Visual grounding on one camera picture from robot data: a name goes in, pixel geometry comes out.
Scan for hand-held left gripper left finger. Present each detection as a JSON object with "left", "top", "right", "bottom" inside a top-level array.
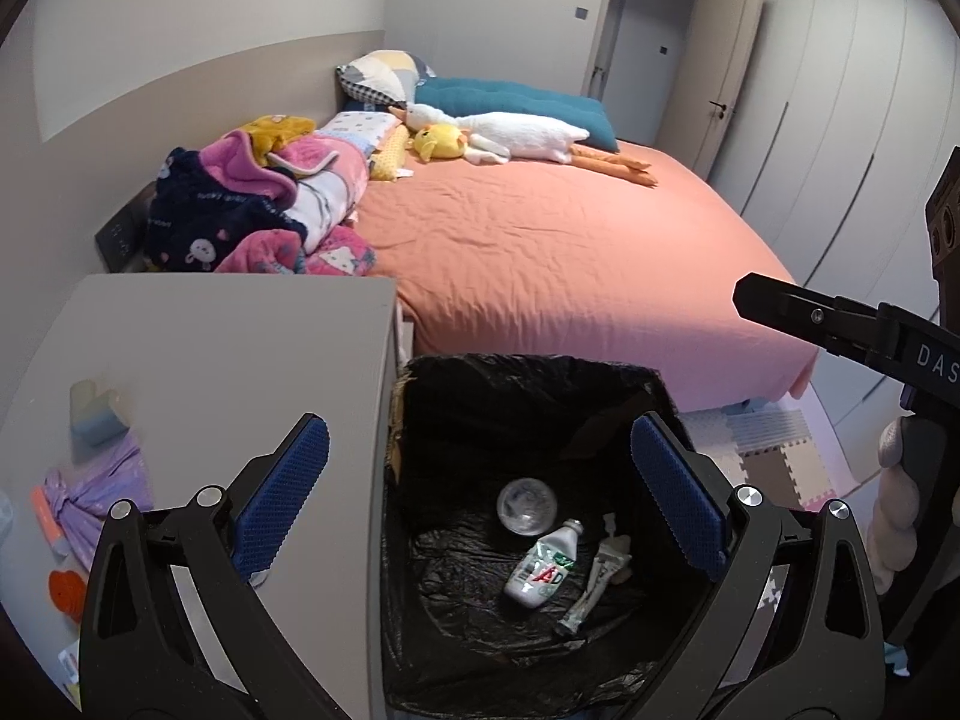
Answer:
[{"left": 79, "top": 412, "right": 331, "bottom": 720}]

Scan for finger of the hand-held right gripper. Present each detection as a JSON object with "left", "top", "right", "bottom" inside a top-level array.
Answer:
[{"left": 733, "top": 274, "right": 905, "bottom": 377}]

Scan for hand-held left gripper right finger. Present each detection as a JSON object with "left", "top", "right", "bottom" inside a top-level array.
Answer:
[{"left": 630, "top": 411, "right": 886, "bottom": 720}]

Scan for black-lined trash bin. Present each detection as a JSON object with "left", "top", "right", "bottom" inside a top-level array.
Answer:
[{"left": 379, "top": 352, "right": 740, "bottom": 720}]

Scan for grey foam corner guard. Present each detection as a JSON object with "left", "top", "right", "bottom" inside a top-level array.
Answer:
[{"left": 70, "top": 379, "right": 130, "bottom": 455}]

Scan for orange tube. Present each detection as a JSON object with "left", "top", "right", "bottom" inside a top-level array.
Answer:
[{"left": 31, "top": 486, "right": 68, "bottom": 557}]

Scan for person's right hand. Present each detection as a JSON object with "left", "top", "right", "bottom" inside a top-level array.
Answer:
[{"left": 868, "top": 416, "right": 920, "bottom": 595}]

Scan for foam puzzle mat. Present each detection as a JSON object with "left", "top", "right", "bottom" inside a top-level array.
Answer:
[{"left": 679, "top": 397, "right": 863, "bottom": 512}]

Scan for crumpled white tube wrapper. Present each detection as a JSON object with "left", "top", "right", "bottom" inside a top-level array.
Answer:
[{"left": 555, "top": 514, "right": 635, "bottom": 635}]

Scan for grey bedside cabinet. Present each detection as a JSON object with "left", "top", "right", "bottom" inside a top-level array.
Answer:
[{"left": 0, "top": 274, "right": 413, "bottom": 720}]

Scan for clear plastic cup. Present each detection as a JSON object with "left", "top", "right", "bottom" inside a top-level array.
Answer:
[{"left": 496, "top": 478, "right": 560, "bottom": 537}]

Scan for small white plastic bottle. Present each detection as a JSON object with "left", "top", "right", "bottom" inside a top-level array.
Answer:
[{"left": 504, "top": 519, "right": 587, "bottom": 610}]

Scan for purple cloth bag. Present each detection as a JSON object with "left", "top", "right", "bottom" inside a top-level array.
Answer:
[{"left": 41, "top": 431, "right": 155, "bottom": 571}]

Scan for grey wardrobe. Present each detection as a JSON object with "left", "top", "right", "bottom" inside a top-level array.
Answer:
[{"left": 705, "top": 0, "right": 960, "bottom": 406}]

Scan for pink printed fleece blanket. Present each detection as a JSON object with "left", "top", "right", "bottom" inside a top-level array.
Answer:
[{"left": 214, "top": 225, "right": 380, "bottom": 276}]

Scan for orange plastic piece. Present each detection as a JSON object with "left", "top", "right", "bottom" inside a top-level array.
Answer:
[{"left": 49, "top": 570, "right": 89, "bottom": 622}]

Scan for beige open door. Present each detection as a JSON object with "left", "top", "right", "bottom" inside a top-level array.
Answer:
[{"left": 690, "top": 0, "right": 766, "bottom": 182}]

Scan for bed with orange sheet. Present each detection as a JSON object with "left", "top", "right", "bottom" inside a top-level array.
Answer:
[{"left": 352, "top": 139, "right": 815, "bottom": 417}]

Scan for white paper packet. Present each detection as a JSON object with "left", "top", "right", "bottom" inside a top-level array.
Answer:
[{"left": 58, "top": 641, "right": 83, "bottom": 707}]

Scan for navy fleece blanket pink lining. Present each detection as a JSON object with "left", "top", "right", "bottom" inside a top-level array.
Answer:
[{"left": 145, "top": 127, "right": 308, "bottom": 275}]

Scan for black socket panel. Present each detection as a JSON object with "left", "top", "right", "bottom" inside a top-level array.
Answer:
[{"left": 95, "top": 184, "right": 162, "bottom": 272}]

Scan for pastel patterned quilt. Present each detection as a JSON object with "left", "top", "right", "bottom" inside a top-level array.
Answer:
[{"left": 266, "top": 131, "right": 374, "bottom": 256}]

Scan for white goose plush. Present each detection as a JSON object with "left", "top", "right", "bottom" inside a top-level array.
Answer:
[{"left": 388, "top": 103, "right": 661, "bottom": 188}]

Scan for yellow dotted pillow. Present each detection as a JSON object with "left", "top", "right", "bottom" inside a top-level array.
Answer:
[{"left": 367, "top": 124, "right": 412, "bottom": 182}]

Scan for yellow printed cloth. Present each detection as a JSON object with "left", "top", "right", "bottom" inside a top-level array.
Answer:
[{"left": 241, "top": 115, "right": 317, "bottom": 166}]

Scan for teal cushion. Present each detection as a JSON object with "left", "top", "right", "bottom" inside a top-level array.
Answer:
[{"left": 411, "top": 77, "right": 620, "bottom": 153}]

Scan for white polka dot pillow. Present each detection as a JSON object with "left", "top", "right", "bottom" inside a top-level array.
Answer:
[{"left": 315, "top": 111, "right": 398, "bottom": 158}]

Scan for yellow duck plush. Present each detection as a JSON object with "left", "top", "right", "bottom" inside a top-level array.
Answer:
[{"left": 409, "top": 124, "right": 470, "bottom": 164}]

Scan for patchwork pillow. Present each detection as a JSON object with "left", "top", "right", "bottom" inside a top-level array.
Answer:
[{"left": 335, "top": 51, "right": 437, "bottom": 110}]

